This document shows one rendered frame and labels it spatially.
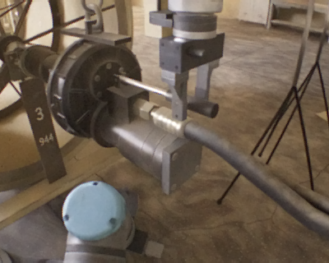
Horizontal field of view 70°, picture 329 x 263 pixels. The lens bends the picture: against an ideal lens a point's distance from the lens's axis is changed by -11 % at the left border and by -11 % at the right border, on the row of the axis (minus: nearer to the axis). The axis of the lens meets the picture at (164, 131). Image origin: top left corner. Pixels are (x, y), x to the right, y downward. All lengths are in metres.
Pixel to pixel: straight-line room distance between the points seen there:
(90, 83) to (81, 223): 0.39
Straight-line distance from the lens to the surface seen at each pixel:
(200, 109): 0.48
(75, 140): 1.80
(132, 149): 0.61
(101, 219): 0.37
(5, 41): 1.42
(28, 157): 1.94
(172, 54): 0.42
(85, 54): 0.65
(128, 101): 0.60
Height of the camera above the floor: 1.20
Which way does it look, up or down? 33 degrees down
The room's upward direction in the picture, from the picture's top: straight up
